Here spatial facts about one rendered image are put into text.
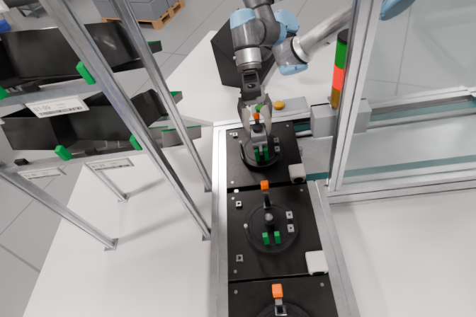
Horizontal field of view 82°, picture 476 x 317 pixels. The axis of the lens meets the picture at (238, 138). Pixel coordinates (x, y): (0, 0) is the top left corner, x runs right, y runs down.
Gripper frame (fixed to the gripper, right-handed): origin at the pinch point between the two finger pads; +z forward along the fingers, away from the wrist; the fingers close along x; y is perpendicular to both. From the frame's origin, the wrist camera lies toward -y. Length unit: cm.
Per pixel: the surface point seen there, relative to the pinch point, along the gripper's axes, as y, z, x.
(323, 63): 57, -23, -34
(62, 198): 115, 43, 161
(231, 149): 9.7, 5.4, 10.0
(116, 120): -29.3, -9.6, 26.6
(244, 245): -14.3, 27.0, 7.5
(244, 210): -7.1, 20.5, 6.9
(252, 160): 3.0, 8.8, 3.1
